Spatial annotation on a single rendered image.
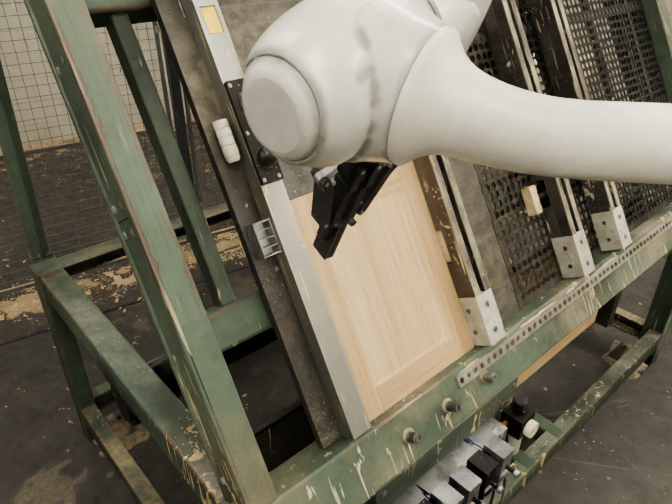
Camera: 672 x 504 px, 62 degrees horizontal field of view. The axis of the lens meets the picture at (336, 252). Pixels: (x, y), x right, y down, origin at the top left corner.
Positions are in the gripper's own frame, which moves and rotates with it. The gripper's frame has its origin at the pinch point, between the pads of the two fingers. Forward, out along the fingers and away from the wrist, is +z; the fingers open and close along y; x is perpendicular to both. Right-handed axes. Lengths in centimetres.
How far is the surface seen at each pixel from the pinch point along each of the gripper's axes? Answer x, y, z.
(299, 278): -10.6, -10.7, 29.9
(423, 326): 5, -39, 45
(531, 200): -8, -90, 36
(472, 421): 28, -43, 57
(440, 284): 0, -48, 41
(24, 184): -100, 15, 81
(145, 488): -19, 13, 147
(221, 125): -37.2, -5.9, 12.8
